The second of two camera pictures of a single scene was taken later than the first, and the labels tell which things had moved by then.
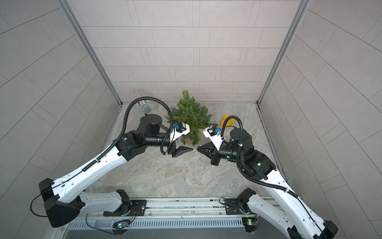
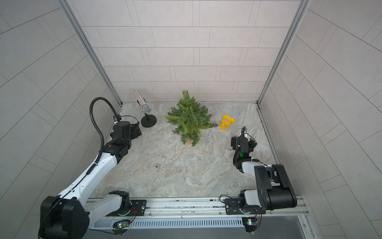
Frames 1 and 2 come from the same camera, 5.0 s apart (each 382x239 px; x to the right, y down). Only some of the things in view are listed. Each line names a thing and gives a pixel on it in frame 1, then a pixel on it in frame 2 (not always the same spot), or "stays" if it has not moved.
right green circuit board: x=250 y=224 stays
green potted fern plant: x=189 y=111 stays
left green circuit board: x=121 y=224 stays
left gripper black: x=179 y=151 -> x=135 y=133
